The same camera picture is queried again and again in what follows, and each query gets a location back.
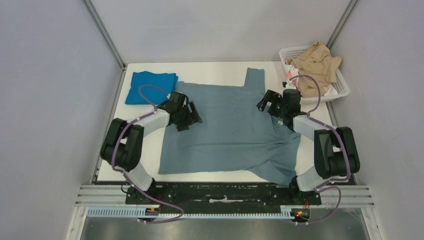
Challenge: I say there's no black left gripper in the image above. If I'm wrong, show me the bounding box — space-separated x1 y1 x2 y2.
175 101 203 132

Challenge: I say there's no grey-blue t-shirt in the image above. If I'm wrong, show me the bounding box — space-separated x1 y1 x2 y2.
158 68 301 185

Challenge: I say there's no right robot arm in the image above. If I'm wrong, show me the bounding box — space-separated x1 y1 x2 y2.
256 89 361 204

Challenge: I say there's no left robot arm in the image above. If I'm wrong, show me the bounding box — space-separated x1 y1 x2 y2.
100 91 203 204

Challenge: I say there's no pink and white garment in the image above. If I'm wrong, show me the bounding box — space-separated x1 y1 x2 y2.
285 64 299 84

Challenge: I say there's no folded bright blue t-shirt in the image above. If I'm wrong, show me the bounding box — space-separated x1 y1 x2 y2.
125 71 179 105

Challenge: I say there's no beige t-shirt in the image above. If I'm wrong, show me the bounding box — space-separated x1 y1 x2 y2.
285 41 343 98

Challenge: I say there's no white plastic laundry basket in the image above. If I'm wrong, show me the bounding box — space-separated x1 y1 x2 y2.
278 45 350 102

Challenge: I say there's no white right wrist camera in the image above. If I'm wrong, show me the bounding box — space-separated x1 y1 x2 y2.
282 80 298 90

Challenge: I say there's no aluminium frame rail right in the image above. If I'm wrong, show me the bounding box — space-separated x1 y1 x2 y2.
326 0 359 49

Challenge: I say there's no aluminium frame rail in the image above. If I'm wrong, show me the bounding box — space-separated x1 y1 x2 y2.
326 0 359 49
81 0 126 70

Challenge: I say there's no aluminium frame rail left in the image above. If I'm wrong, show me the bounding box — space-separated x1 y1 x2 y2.
81 0 126 70

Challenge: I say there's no white slotted cable duct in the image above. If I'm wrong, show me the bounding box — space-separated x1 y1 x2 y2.
87 205 310 221

